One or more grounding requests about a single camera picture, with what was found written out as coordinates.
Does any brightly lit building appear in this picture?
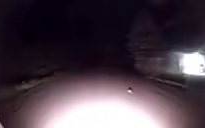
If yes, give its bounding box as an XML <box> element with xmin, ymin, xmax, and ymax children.
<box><xmin>163</xmin><ymin>49</ymin><xmax>205</xmax><ymax>78</ymax></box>

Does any low kerb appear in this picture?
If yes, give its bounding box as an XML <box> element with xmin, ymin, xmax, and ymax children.
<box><xmin>145</xmin><ymin>75</ymin><xmax>188</xmax><ymax>89</ymax></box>

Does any dark conifer tree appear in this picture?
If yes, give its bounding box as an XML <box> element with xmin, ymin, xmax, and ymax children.
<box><xmin>127</xmin><ymin>13</ymin><xmax>166</xmax><ymax>75</ymax></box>

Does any pale paved path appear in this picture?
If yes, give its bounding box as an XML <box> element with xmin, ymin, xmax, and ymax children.
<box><xmin>0</xmin><ymin>69</ymin><xmax>205</xmax><ymax>128</ymax></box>

